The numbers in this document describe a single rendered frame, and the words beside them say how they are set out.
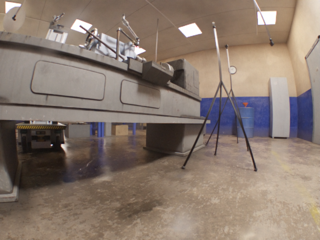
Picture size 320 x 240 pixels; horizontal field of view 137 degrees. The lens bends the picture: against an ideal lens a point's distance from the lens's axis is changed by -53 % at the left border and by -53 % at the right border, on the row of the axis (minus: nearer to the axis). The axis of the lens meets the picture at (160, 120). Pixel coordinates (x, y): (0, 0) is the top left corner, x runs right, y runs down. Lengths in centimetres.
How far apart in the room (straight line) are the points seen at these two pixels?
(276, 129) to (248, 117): 103
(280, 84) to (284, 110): 81
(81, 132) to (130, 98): 218
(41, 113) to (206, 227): 79
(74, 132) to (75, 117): 237
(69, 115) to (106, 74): 43
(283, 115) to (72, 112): 459
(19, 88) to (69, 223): 65
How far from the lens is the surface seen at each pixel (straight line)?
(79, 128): 304
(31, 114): 61
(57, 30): 245
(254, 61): 539
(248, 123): 417
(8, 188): 85
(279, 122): 450
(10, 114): 62
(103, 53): 109
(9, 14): 454
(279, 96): 459
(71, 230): 60
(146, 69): 106
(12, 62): 84
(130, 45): 133
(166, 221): 61
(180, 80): 190
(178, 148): 166
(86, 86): 84
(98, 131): 311
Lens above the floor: 42
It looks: level
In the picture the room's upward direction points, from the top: 2 degrees clockwise
